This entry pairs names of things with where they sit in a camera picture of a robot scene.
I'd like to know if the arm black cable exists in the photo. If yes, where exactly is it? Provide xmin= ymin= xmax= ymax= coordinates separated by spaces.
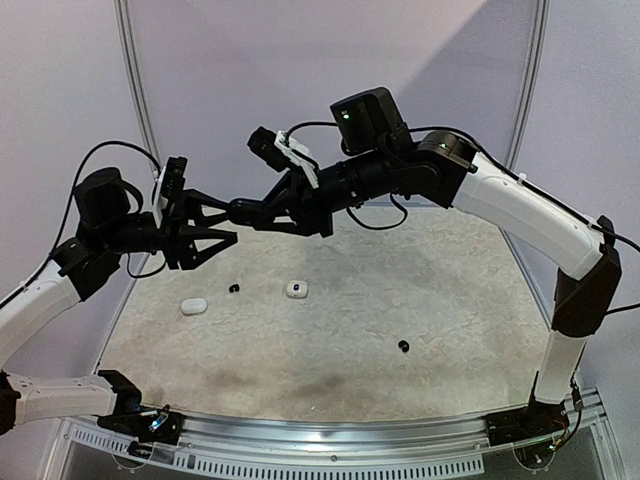
xmin=284 ymin=122 xmax=640 ymax=316
xmin=54 ymin=141 xmax=164 ymax=251

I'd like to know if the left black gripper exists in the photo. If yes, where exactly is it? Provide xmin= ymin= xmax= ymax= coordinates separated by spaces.
xmin=101 ymin=188 xmax=239 ymax=268

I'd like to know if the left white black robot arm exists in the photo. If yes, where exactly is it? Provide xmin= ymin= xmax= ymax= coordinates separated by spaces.
xmin=1 ymin=166 xmax=237 ymax=438

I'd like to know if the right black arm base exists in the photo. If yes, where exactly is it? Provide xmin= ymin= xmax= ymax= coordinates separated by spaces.
xmin=484 ymin=400 xmax=568 ymax=446

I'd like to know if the black oval charging case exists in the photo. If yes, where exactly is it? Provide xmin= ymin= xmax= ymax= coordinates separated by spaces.
xmin=226 ymin=198 xmax=265 ymax=227

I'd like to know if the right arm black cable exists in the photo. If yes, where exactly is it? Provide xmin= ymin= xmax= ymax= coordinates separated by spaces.
xmin=284 ymin=122 xmax=640 ymax=316

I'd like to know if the small white charging case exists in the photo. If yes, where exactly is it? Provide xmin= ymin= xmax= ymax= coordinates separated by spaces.
xmin=285 ymin=280 xmax=309 ymax=299

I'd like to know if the aluminium corner post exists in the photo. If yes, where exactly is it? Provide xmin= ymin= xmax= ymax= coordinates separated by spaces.
xmin=503 ymin=0 xmax=550 ymax=171
xmin=114 ymin=0 xmax=162 ymax=163

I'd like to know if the white oval charging case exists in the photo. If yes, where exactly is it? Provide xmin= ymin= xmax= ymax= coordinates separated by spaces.
xmin=180 ymin=298 xmax=208 ymax=316

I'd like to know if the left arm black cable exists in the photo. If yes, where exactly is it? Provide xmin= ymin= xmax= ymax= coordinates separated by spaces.
xmin=54 ymin=141 xmax=164 ymax=251

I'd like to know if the right aluminium corner post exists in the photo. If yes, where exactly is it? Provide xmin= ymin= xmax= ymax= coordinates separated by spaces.
xmin=503 ymin=0 xmax=550 ymax=171

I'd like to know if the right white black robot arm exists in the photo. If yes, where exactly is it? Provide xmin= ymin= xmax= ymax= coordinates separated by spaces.
xmin=248 ymin=87 xmax=622 ymax=436

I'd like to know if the left aluminium corner post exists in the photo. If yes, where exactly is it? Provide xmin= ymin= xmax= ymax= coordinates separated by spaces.
xmin=114 ymin=0 xmax=162 ymax=163

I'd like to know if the aluminium front rail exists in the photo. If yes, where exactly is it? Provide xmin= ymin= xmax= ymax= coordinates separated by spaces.
xmin=57 ymin=387 xmax=606 ymax=476

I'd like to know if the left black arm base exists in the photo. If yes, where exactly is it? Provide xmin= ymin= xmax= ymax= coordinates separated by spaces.
xmin=97 ymin=405 xmax=185 ymax=445

